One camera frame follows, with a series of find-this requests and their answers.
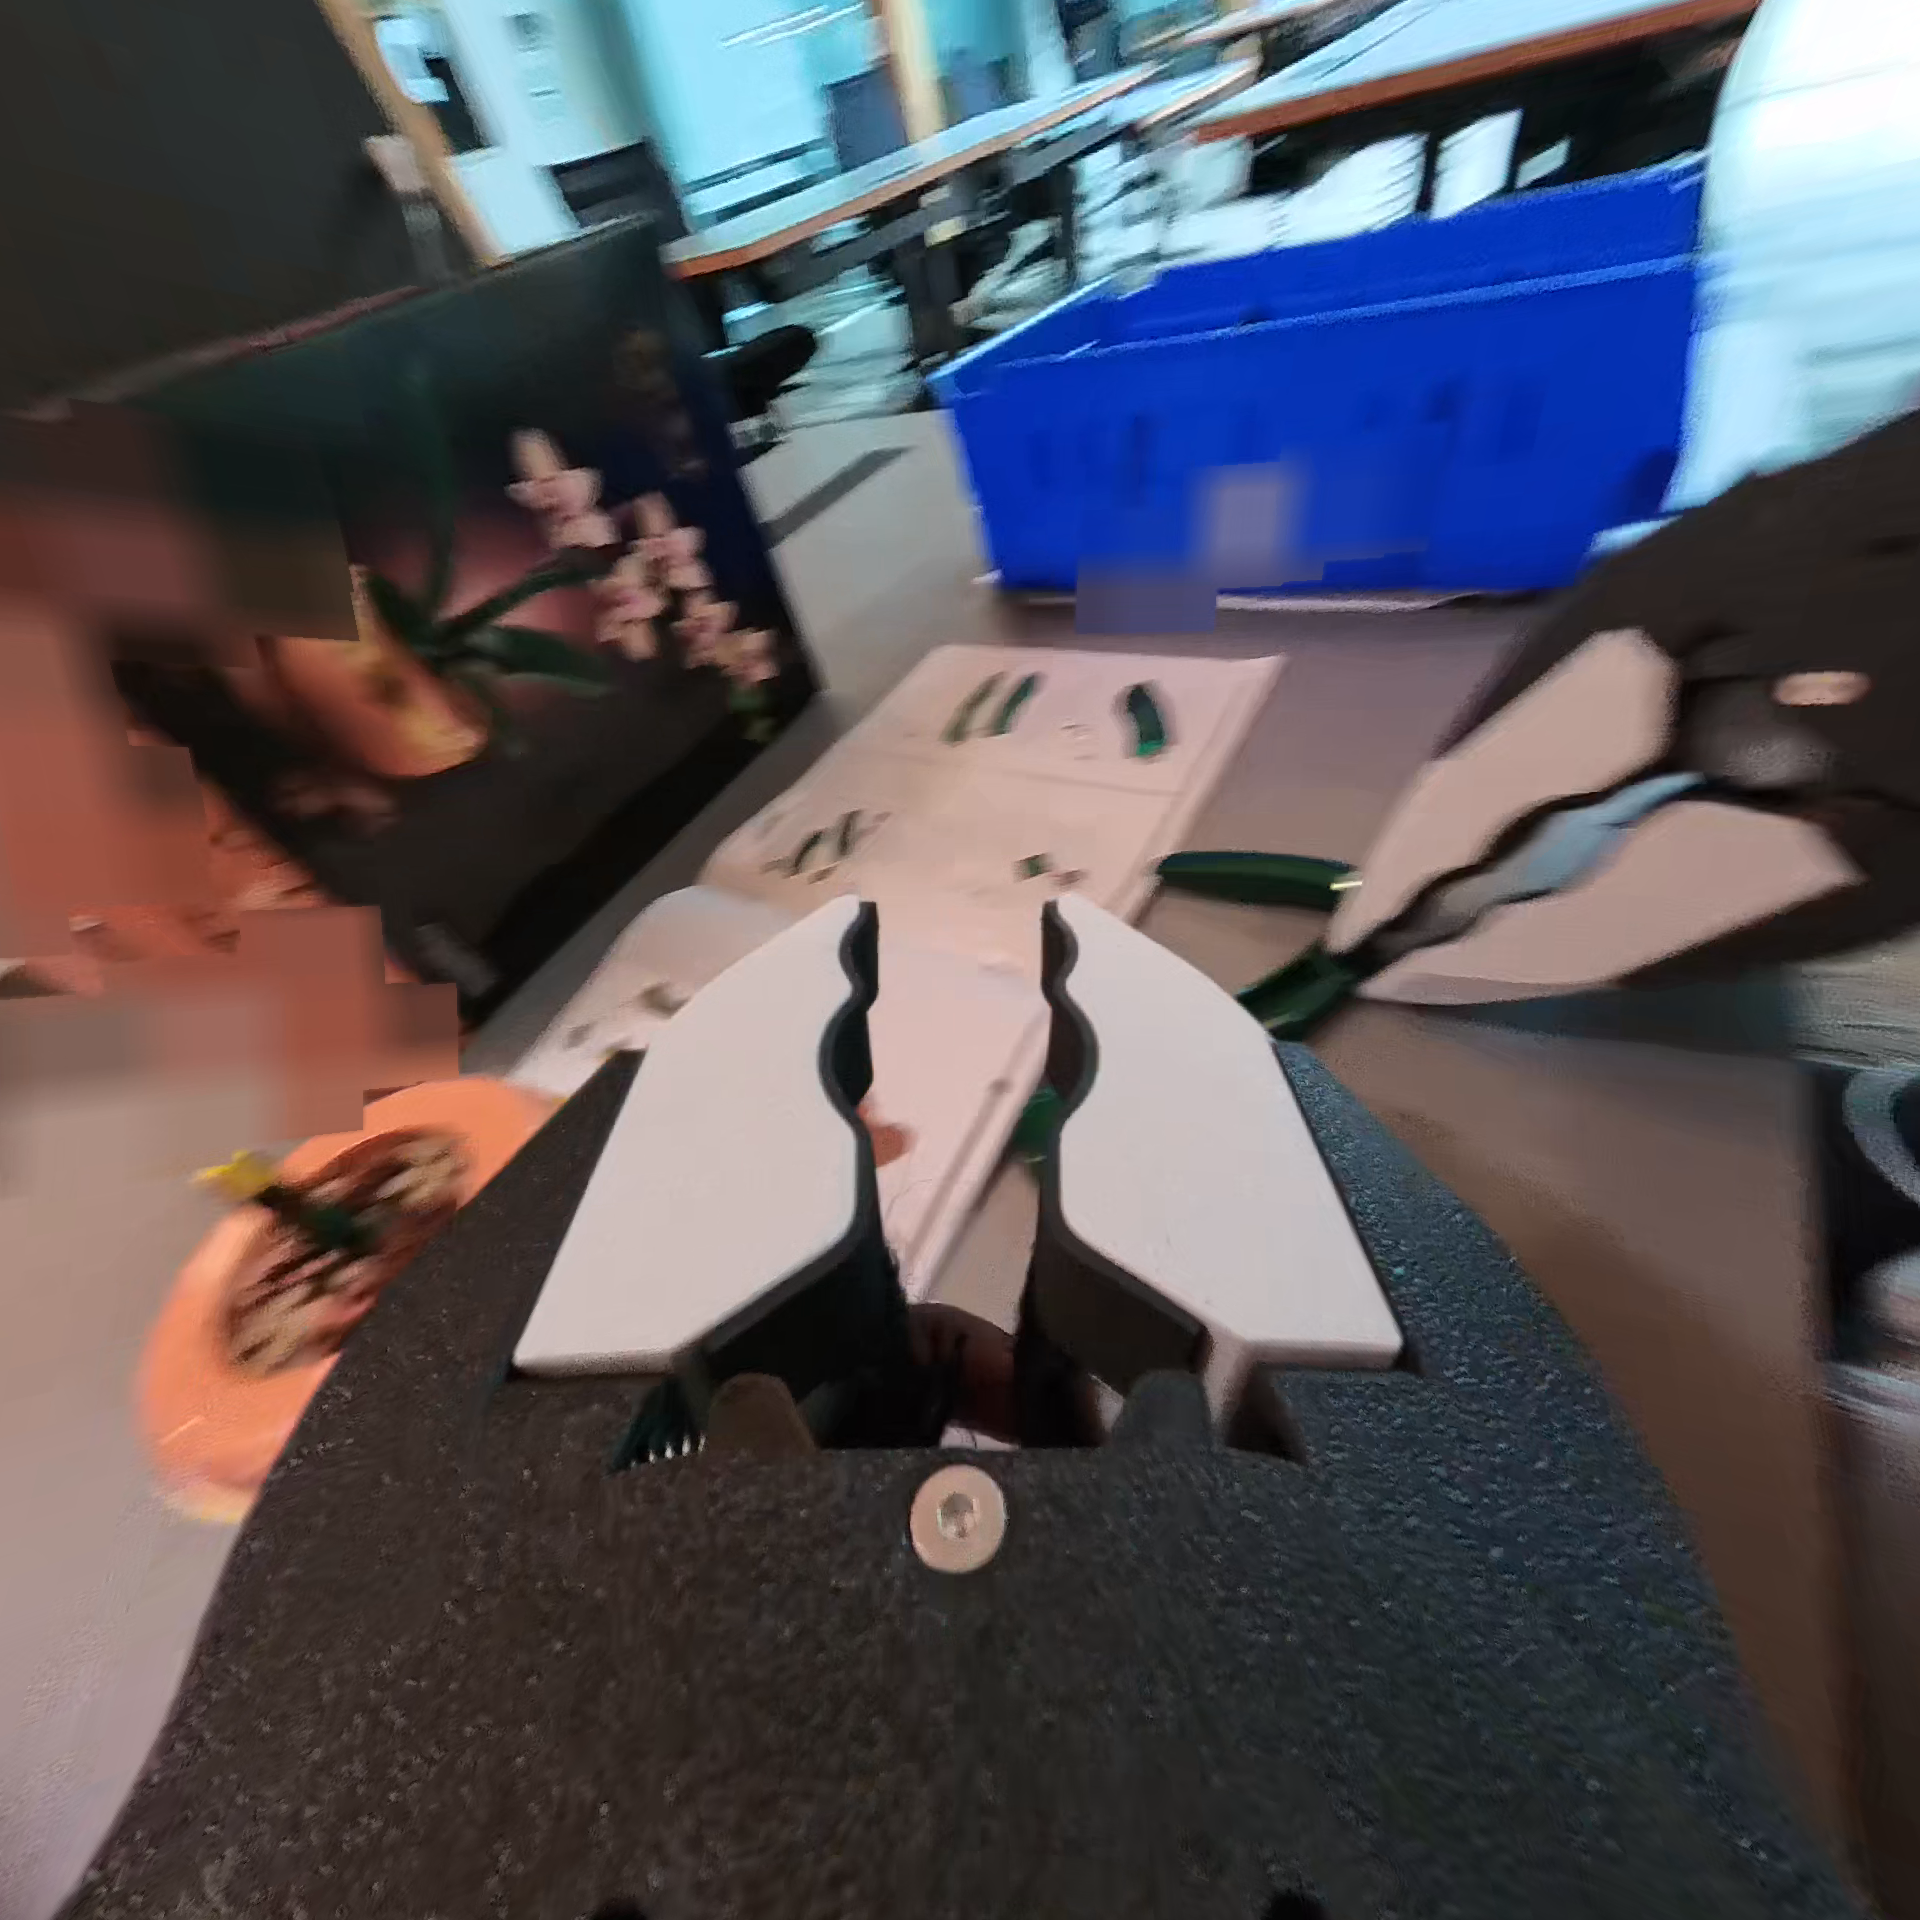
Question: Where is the dark partition panel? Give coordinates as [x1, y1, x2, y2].
[0, 0, 498, 415]

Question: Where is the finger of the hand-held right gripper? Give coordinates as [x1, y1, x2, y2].
[1325, 631, 1715, 963]
[1353, 798, 1866, 1012]

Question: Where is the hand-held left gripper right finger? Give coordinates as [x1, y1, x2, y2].
[1015, 895, 1405, 1450]

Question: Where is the green yellow brick stem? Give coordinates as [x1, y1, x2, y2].
[191, 1147, 383, 1255]

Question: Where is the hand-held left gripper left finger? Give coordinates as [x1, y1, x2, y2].
[512, 896, 936, 1450]

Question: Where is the peach brick flower pot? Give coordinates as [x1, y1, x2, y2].
[133, 1081, 570, 1524]

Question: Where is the large blue plastic bin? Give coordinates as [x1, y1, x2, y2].
[929, 156, 1712, 594]

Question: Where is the grey desk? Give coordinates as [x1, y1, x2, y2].
[0, 405, 1920, 1920]

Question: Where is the building instruction booklet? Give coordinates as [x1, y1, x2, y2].
[509, 644, 1289, 1310]

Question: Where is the orchid building set box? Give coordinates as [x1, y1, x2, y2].
[0, 217, 819, 1022]

